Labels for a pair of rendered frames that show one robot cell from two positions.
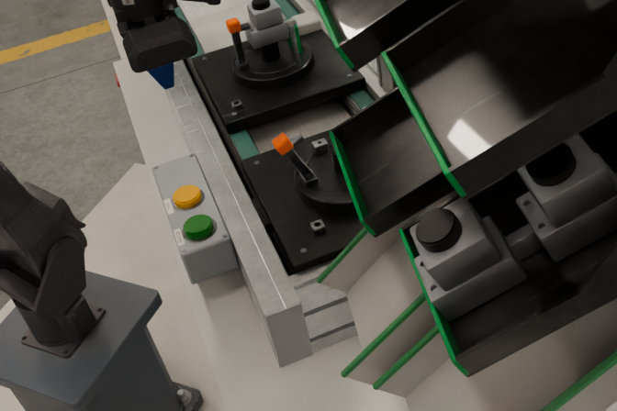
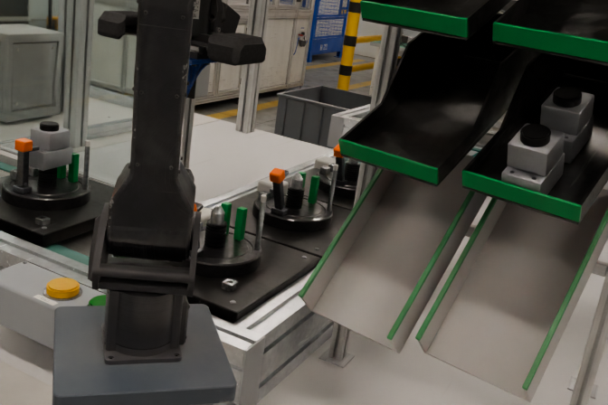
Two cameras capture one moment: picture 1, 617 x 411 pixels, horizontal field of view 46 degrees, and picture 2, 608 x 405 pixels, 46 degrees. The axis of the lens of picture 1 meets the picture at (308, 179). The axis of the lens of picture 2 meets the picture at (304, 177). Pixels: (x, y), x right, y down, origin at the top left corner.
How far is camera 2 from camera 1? 0.68 m
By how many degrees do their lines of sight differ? 50
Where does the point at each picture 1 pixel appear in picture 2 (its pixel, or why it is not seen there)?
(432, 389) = (450, 332)
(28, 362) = (137, 374)
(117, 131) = not seen: outside the picture
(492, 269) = (559, 161)
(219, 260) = not seen: hidden behind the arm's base
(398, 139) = (394, 139)
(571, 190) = (586, 106)
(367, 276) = (332, 287)
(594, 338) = (559, 239)
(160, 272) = (22, 390)
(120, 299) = not seen: hidden behind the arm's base
